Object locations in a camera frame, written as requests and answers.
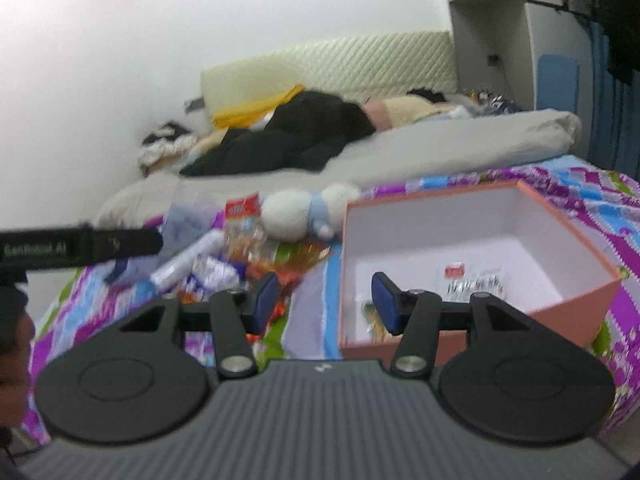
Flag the yellow green snack packet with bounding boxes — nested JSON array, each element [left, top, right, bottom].
[[361, 300, 398, 345]]

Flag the white cylindrical bottle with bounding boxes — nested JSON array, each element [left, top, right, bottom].
[[149, 230, 227, 293]]

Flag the cream pink pillow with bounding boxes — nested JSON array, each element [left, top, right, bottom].
[[362, 95, 453, 128]]

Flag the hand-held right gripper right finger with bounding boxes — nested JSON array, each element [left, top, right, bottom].
[[371, 271, 524, 379]]

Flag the white cabinet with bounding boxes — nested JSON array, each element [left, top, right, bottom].
[[440, 0, 593, 113]]

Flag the dark hanging clothes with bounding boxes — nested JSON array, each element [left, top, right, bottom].
[[552, 0, 640, 86]]

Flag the pile of blue white packets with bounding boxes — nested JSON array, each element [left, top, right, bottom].
[[180, 254, 248, 298]]

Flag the pile of mixed clothes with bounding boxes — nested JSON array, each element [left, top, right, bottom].
[[137, 120, 201, 177]]

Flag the white plush toy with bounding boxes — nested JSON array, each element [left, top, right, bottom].
[[260, 183, 362, 241]]

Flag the yellow cloth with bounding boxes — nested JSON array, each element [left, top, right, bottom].
[[212, 85, 306, 128]]

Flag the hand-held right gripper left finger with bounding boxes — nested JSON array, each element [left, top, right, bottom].
[[117, 271, 280, 380]]

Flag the black clothing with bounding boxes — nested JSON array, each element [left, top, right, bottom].
[[180, 91, 378, 177]]

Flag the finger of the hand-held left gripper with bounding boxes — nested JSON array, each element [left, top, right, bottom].
[[92, 226, 165, 264]]

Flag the blue curtain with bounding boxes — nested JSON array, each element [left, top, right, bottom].
[[586, 22, 640, 181]]

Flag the cream quilted headboard cushion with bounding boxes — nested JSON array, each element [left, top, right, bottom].
[[200, 30, 458, 116]]

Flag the clear brown snack packet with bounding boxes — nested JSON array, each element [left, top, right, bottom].
[[223, 194, 266, 263]]

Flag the clear red label snack packet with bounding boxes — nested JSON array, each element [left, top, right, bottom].
[[442, 261, 507, 302]]

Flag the orange red snack packet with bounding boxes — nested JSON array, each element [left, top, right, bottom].
[[270, 240, 332, 286]]

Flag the pink cardboard box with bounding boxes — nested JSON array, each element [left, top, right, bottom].
[[337, 180, 623, 358]]

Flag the grey duvet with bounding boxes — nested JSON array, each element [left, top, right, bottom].
[[95, 109, 583, 228]]

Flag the clear plastic bag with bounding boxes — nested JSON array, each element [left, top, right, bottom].
[[102, 195, 221, 286]]

